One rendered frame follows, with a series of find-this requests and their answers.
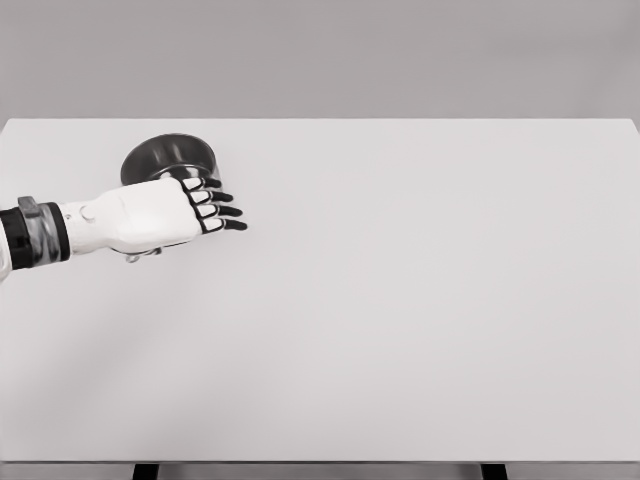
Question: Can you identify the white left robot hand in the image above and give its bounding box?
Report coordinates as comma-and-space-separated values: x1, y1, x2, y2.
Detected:
101, 176, 249, 265

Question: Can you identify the dark steel pot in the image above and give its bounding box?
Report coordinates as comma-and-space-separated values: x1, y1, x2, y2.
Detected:
119, 132, 224, 187

